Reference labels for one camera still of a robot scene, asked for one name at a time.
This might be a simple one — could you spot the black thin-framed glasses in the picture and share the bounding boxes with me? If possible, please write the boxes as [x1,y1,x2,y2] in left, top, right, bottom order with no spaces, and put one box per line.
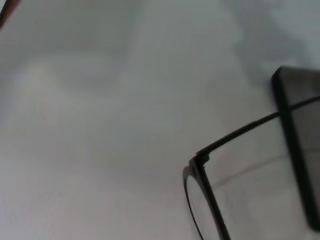
[181,96,320,240]

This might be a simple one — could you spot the black glasses case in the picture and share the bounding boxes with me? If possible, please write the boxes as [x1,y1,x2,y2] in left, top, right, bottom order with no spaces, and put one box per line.
[270,65,320,233]

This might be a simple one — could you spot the dark red thin cable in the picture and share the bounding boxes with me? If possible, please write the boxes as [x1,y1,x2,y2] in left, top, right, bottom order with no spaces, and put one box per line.
[0,0,21,30]

